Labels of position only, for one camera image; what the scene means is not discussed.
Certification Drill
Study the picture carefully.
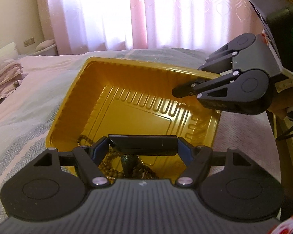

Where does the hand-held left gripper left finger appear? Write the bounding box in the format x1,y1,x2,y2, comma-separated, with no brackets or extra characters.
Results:
33,136,113,189

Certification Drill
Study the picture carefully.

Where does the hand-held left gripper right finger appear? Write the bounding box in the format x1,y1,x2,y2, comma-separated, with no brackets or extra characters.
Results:
175,136,253,189

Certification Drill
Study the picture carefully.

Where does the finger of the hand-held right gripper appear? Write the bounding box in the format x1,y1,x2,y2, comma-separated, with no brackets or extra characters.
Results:
198,44,235,73
172,71,238,100

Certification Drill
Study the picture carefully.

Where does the brown bead necklace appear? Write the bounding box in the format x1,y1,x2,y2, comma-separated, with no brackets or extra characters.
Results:
76,134,159,179

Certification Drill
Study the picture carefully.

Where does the black glossy bangle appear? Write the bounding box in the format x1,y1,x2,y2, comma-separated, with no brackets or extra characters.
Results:
108,134,180,157

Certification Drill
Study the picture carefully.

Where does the yellow plastic tray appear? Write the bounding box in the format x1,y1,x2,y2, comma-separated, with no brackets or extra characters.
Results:
47,57,221,179

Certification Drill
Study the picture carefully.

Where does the person's right forearm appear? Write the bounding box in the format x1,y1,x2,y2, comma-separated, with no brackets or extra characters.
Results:
269,93,291,114

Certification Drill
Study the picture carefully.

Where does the pink and grey bedspread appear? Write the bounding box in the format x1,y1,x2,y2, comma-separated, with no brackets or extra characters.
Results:
0,47,284,225

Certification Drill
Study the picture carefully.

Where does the white bedside table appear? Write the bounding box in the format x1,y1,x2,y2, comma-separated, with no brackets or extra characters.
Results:
29,46,59,57

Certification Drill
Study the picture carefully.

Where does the folded pink blanket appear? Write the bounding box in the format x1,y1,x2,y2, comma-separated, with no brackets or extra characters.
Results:
0,58,26,108

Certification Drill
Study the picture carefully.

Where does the pink sheer curtain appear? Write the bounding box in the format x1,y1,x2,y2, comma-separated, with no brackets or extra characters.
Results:
35,0,264,55

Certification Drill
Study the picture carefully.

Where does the red and white object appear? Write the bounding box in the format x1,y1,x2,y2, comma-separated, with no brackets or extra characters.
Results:
271,214,293,234

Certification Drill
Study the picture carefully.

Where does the white pillow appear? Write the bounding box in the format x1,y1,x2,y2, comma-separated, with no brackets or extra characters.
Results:
0,41,19,59

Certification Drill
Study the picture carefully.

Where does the black cable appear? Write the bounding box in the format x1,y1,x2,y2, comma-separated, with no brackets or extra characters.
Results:
273,112,293,142

